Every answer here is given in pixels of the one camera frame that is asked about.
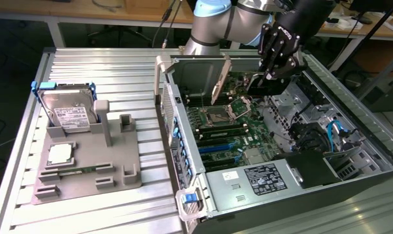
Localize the black ram slot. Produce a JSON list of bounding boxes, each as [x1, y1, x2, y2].
[[184, 93, 233, 101], [185, 98, 233, 107], [193, 122, 245, 131]]

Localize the blue wire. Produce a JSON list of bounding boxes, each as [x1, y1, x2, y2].
[[325, 116, 350, 153]]

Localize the silver slotted metal bracket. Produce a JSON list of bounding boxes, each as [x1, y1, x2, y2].
[[322, 145, 370, 181]]

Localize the black gpu with metal bracket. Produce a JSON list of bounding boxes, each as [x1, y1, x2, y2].
[[210, 54, 290, 104]]

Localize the grey power supply unit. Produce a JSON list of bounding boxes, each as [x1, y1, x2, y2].
[[204, 159, 306, 212]]

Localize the silver cpu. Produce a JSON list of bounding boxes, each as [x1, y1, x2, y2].
[[48, 144, 76, 165]]

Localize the cpu socket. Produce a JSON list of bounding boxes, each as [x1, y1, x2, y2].
[[204, 107, 232, 124]]

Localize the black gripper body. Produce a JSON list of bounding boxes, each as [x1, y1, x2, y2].
[[273, 0, 336, 59]]

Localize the black box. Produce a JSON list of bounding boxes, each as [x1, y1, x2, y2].
[[361, 78, 393, 113]]

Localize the grey case foot blue tag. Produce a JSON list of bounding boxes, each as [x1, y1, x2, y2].
[[176, 187, 208, 222]]

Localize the black fan shroud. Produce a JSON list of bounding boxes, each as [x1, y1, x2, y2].
[[285, 151, 342, 190]]

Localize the black coiled cable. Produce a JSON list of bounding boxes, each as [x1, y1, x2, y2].
[[341, 69, 362, 88]]

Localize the grey parts rack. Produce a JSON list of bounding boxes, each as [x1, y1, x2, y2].
[[32, 98, 144, 207]]

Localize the black hanging cable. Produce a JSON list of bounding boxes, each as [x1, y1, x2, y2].
[[152, 0, 181, 48]]

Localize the hard disk in blue carrier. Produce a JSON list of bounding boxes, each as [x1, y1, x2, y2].
[[29, 80, 98, 135]]

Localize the green motherboard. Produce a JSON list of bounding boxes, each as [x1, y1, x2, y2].
[[182, 94, 293, 171]]

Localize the silver disk bay cage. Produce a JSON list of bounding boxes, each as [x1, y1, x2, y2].
[[262, 92, 316, 147]]

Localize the black slanted pole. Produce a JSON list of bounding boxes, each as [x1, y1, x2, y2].
[[361, 8, 393, 44]]

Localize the silver chipset heatsink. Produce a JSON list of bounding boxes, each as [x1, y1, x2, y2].
[[242, 148, 270, 165]]

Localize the black expansion slot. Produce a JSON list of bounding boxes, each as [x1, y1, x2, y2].
[[202, 159, 245, 171]]

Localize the blue expansion slot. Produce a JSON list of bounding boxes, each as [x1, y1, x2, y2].
[[198, 143, 236, 154]]

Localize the green ram stick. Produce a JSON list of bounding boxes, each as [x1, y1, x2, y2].
[[54, 165, 102, 175]]

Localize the black installed ram stick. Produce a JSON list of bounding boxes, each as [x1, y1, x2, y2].
[[197, 128, 249, 141]]

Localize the white black device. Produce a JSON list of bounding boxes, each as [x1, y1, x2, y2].
[[325, 16, 362, 30]]

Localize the black open pc case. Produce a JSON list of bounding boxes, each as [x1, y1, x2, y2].
[[153, 55, 393, 234]]

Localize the black wire bundle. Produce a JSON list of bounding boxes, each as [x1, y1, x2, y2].
[[288, 121, 329, 153]]

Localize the wooden desk white frame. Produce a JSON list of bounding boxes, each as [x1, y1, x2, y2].
[[0, 0, 197, 48], [313, 0, 393, 71]]

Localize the open socket cover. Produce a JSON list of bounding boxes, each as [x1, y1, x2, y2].
[[226, 96, 254, 120]]

